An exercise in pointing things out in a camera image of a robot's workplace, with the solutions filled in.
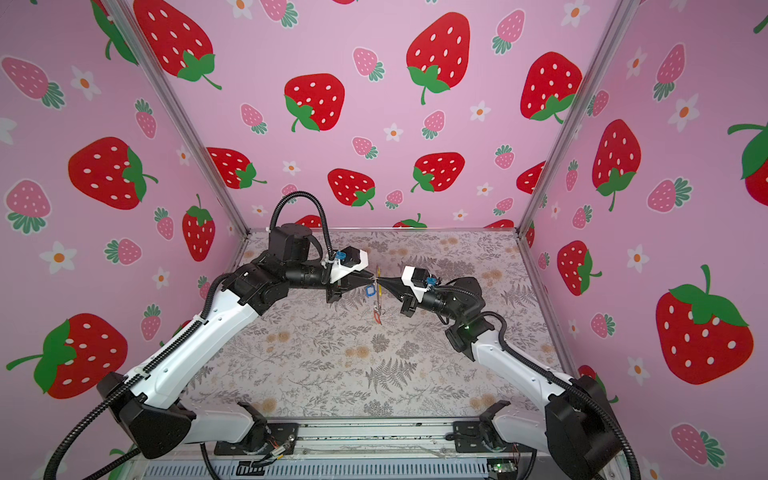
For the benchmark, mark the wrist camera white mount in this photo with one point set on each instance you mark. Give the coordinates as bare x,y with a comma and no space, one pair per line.
346,262
417,279

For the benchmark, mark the aluminium frame rail front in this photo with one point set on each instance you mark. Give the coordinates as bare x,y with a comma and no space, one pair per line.
355,448

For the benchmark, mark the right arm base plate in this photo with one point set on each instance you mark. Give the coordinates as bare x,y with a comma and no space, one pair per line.
475,436

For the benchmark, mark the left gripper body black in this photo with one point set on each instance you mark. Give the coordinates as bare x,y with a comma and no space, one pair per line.
334,292

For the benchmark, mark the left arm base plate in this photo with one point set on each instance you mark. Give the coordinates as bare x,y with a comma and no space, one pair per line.
263,440

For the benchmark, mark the grey keyring loop yellow tag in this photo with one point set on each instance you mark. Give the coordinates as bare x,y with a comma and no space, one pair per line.
379,291

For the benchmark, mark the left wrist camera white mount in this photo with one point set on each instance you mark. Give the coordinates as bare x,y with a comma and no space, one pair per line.
346,262

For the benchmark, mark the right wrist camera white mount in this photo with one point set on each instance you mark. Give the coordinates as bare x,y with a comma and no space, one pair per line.
417,279

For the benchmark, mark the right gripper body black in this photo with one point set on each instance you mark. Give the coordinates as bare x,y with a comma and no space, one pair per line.
410,307

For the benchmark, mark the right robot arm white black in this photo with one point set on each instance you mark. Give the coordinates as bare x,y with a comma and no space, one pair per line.
579,429

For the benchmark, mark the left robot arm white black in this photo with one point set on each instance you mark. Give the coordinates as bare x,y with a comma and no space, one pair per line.
148,406

